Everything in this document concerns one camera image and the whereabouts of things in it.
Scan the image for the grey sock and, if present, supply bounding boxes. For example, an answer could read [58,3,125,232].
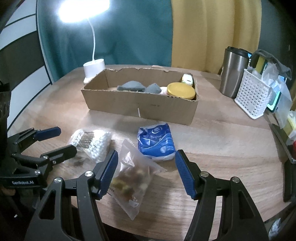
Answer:
[117,80,146,92]
[144,83,162,94]

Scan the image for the blue tissue pack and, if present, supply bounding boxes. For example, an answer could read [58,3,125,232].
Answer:
[137,123,176,162]

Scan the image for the brown cardboard box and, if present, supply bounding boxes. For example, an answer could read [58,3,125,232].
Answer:
[81,67,199,125]

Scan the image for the yellow lid jar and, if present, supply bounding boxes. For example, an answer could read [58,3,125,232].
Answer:
[167,82,196,100]

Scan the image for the cotton swab bag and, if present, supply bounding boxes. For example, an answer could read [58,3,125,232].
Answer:
[68,128,112,163]

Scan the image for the white round roll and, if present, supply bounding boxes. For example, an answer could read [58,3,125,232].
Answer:
[160,86,168,95]

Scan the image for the stainless steel tumbler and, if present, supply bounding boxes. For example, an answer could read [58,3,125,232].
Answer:
[219,46,251,98]

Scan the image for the small yellow white carton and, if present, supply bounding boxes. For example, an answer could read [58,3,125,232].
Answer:
[181,74,194,86]

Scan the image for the clear bag of snacks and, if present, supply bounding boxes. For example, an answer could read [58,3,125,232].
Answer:
[108,139,166,220]

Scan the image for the yellow curtain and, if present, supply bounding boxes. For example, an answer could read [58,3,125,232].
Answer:
[171,0,262,73]

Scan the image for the white desk lamp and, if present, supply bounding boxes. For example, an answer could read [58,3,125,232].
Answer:
[58,0,110,84]

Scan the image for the yellow green sponge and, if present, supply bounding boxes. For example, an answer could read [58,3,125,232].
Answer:
[255,56,268,74]

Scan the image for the crumpled clear plastic bags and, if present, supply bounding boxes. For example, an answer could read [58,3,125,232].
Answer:
[261,62,292,128]

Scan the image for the teal curtain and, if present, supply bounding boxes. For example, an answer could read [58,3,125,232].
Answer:
[37,1,173,81]

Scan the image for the grey sock in box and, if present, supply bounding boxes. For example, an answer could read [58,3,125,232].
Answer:
[144,83,162,94]

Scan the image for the white perforated plastic basket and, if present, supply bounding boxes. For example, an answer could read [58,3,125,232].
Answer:
[234,69,271,120]

